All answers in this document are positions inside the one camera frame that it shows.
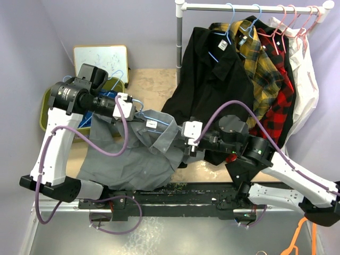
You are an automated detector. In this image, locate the grey button shirt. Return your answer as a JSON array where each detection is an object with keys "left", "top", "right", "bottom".
[{"left": 76, "top": 108, "right": 192, "bottom": 191}]

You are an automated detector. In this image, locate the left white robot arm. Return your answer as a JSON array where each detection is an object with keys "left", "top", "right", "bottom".
[{"left": 19, "top": 64, "right": 116, "bottom": 208}]

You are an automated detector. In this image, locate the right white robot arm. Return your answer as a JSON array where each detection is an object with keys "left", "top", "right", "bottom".
[{"left": 181, "top": 115, "right": 339, "bottom": 227}]

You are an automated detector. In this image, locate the blue plaid shirt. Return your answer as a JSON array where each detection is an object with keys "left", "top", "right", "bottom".
[{"left": 78, "top": 89, "right": 117, "bottom": 129}]

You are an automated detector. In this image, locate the red plaid shirt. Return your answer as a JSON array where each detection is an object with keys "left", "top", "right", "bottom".
[{"left": 225, "top": 34, "right": 295, "bottom": 163}]

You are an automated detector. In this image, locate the black shirt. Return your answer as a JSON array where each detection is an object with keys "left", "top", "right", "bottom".
[{"left": 160, "top": 26, "right": 256, "bottom": 166}]

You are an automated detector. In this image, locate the yellow plaid shirt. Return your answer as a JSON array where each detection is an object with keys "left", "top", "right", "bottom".
[{"left": 209, "top": 20, "right": 283, "bottom": 120}]

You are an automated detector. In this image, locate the blue hanger under black shirt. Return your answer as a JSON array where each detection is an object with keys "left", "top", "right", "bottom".
[{"left": 215, "top": 3, "right": 235, "bottom": 50}]

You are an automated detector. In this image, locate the white shirt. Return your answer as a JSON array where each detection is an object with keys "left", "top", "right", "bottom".
[{"left": 269, "top": 17, "right": 319, "bottom": 139}]

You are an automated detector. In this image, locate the blue hanger under yellow shirt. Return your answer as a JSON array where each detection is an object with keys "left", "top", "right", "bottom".
[{"left": 237, "top": 4, "right": 262, "bottom": 49}]

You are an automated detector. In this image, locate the orange hanger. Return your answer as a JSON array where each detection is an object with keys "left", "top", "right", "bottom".
[{"left": 281, "top": 217, "right": 317, "bottom": 255}]

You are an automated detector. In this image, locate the pink hanger under red shirt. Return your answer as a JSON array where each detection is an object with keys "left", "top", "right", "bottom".
[{"left": 257, "top": 4, "right": 288, "bottom": 55}]

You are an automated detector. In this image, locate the pink hanger under white shirt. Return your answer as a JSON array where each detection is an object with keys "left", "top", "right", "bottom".
[{"left": 293, "top": 5, "right": 314, "bottom": 49}]

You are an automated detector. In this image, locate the green plastic bin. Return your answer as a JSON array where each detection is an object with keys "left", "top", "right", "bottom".
[{"left": 39, "top": 77, "right": 125, "bottom": 138}]

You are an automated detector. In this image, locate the yellow framed whiteboard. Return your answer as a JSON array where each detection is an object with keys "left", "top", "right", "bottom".
[{"left": 73, "top": 45, "right": 129, "bottom": 85}]

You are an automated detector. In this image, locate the grey metal clothes rack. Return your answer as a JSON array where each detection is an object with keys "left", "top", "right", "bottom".
[{"left": 175, "top": 0, "right": 335, "bottom": 84}]

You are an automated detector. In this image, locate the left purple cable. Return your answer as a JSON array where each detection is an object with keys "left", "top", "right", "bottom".
[{"left": 35, "top": 96, "right": 143, "bottom": 235}]

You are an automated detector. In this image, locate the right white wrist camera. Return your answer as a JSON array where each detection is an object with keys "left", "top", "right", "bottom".
[{"left": 181, "top": 121, "right": 203, "bottom": 146}]

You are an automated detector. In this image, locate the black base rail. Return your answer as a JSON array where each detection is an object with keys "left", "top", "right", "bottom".
[{"left": 79, "top": 182, "right": 257, "bottom": 224}]

